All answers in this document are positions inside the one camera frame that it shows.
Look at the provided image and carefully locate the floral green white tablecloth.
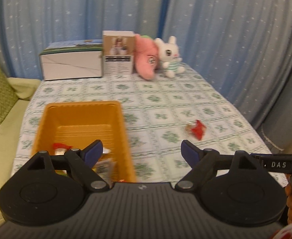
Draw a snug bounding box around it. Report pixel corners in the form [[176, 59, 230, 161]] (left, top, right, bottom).
[[12, 67, 269, 182]]

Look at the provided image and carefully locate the orange plastic tray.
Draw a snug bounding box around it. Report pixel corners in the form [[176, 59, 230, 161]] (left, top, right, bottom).
[[31, 101, 137, 182]]

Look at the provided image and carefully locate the white snack wrapper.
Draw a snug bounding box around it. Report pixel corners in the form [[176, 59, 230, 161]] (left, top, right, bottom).
[[102, 148, 111, 154]]

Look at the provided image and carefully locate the brown clear wrapped candy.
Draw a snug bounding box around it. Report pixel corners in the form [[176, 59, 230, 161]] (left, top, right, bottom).
[[185, 124, 192, 133]]

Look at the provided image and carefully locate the white green flat box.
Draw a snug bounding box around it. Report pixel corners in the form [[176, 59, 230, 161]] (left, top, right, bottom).
[[39, 39, 103, 80]]

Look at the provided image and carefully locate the light green sofa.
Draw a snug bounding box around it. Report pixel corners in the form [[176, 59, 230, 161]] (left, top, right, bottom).
[[0, 75, 41, 225]]

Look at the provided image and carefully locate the red snack packet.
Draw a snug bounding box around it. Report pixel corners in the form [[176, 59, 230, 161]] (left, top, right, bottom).
[[190, 120, 206, 141]]

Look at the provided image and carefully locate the blue star curtain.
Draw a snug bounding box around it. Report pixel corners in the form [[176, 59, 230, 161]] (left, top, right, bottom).
[[0, 0, 292, 152]]

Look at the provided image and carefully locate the clear dark snack pack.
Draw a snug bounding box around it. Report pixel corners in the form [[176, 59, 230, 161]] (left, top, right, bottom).
[[92, 159, 115, 187]]

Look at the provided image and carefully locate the pink starfish plush toy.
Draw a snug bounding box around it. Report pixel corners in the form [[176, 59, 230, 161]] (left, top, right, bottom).
[[134, 34, 159, 80]]

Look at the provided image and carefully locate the white bunny plush toy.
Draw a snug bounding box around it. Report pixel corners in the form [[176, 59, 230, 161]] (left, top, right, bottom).
[[154, 36, 185, 78]]

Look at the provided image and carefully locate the brown product carton box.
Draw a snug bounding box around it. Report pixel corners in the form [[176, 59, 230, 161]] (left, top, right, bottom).
[[102, 30, 135, 75]]

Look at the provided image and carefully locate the red cartoon face candy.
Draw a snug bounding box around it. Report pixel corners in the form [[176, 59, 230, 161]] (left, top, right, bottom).
[[53, 143, 72, 155]]

